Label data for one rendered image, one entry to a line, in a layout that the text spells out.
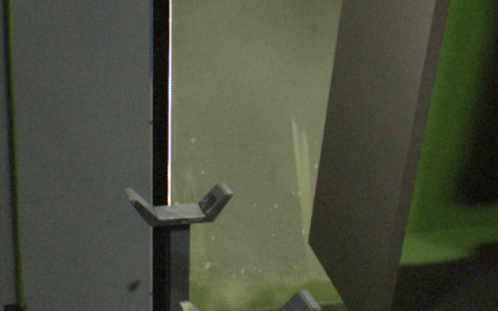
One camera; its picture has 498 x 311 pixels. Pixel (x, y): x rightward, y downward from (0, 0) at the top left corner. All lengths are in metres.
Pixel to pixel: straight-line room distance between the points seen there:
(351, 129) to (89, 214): 0.88
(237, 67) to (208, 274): 0.58
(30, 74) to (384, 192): 0.89
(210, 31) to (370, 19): 1.12
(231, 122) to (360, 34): 1.01
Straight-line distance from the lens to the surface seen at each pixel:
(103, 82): 1.16
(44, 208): 1.19
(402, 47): 1.79
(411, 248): 2.30
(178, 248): 0.82
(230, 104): 2.90
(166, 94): 1.18
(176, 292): 0.84
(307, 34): 3.03
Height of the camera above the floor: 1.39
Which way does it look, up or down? 18 degrees down
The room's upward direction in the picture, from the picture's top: 2 degrees clockwise
